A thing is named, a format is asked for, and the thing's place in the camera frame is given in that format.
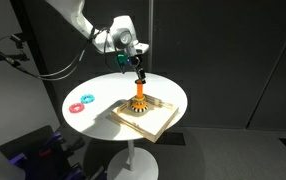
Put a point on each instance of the light wooden tray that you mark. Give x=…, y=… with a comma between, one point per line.
x=152, y=122

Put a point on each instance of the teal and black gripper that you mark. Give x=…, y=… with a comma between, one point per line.
x=123, y=60

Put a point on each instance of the white table pedestal base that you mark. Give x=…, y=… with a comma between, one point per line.
x=133, y=163

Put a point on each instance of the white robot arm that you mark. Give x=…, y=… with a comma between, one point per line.
x=120, y=36

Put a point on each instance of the black and purple clamps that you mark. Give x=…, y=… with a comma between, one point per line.
x=46, y=158

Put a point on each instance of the orange stacking stand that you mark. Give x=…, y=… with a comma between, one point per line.
x=139, y=104

